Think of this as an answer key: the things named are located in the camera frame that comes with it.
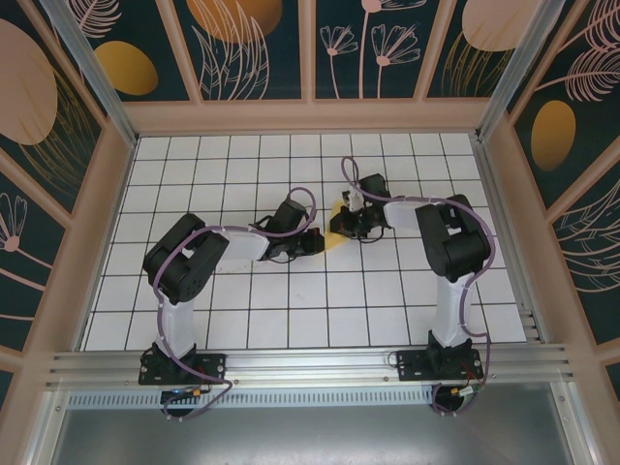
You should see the yellow paper sheet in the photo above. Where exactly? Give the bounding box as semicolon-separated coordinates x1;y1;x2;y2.
320;205;351;252

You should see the grey metal sheet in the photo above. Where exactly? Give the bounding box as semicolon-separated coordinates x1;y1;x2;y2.
41;405;585;465

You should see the long aluminium mounting rail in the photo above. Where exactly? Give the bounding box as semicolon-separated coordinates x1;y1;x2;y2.
46;343;575;388

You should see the aluminium side rail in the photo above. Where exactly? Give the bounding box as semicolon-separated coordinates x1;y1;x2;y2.
472;135;553;346

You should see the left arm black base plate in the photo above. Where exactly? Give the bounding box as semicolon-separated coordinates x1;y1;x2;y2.
139;352;229;387

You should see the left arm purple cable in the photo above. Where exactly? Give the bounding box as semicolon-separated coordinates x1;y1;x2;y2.
152;187;320;423

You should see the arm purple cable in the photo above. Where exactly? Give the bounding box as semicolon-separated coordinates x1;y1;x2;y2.
340;156;498;419
152;187;320;423

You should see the slotted grey cable duct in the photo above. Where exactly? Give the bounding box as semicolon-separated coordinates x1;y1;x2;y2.
67;390;437;409

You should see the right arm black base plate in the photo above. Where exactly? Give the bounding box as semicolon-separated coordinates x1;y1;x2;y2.
395;349;484;384

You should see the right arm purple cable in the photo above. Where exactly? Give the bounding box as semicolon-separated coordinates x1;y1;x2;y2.
340;156;498;419

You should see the aluminium frame post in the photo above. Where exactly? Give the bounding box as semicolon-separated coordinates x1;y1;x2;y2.
38;0;141;147
475;0;566;142

